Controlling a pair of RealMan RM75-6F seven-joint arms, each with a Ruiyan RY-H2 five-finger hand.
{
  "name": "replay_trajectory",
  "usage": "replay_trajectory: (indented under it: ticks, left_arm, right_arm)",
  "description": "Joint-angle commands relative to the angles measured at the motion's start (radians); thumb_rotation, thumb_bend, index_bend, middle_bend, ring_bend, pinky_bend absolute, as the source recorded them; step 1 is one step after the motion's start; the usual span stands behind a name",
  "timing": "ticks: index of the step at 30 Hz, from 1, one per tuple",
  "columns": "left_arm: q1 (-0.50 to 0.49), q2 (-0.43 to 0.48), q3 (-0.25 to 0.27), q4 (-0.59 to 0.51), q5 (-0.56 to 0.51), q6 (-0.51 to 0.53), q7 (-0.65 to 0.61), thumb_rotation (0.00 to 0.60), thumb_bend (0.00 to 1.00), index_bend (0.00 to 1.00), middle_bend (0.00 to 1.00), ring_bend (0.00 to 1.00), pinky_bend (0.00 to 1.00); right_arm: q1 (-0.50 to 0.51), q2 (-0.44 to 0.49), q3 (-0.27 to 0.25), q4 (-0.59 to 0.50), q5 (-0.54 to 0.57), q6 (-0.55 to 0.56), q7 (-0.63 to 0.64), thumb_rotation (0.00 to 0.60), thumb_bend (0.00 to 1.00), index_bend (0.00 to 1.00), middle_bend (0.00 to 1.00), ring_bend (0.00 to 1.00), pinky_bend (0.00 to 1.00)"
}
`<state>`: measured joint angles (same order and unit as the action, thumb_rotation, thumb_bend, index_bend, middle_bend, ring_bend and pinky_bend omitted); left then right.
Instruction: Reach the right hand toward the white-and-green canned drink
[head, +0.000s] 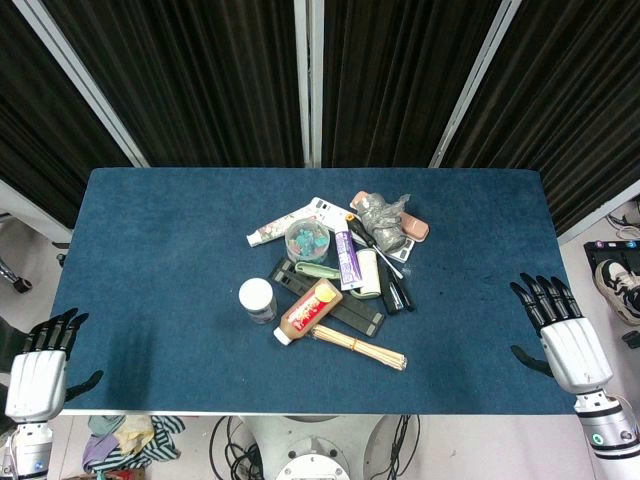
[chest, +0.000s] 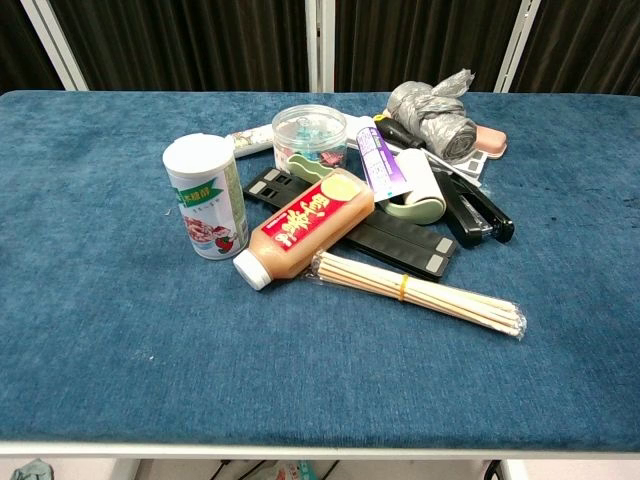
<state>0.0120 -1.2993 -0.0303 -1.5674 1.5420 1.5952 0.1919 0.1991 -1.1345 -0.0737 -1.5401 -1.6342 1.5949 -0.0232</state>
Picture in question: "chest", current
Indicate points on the white green drink can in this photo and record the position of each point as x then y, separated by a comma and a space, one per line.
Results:
206, 195

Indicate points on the orange juice bottle red label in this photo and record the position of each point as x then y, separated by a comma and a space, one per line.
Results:
305, 222

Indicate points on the black plastic folding stand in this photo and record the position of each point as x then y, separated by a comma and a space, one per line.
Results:
400, 240

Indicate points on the yellow rubber band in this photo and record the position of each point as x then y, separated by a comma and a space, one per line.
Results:
403, 287

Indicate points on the purple and white tube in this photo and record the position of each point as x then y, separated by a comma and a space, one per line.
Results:
376, 162

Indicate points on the clear jar of binder clips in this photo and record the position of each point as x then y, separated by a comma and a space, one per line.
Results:
309, 134

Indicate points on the green lint roller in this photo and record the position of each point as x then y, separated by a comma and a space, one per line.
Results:
415, 185

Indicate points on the bundle of wooden chopsticks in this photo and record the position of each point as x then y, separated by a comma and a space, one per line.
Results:
425, 295

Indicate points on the white patterned roll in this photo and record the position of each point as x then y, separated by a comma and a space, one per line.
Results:
250, 140

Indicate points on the black stapler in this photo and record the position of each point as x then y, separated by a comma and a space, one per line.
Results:
477, 212

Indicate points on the grey garbage bag roll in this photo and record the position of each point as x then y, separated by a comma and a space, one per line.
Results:
434, 120

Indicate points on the sheet of grey sticker pads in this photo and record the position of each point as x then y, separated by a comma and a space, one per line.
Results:
470, 162

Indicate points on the blue velvet table cloth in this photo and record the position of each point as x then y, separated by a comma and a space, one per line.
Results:
150, 325

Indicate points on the pink eraser block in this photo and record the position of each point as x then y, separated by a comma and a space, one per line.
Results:
492, 140

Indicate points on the dark curtain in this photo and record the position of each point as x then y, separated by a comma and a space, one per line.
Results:
185, 42

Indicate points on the white partition frame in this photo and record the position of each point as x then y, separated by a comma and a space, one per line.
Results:
318, 45

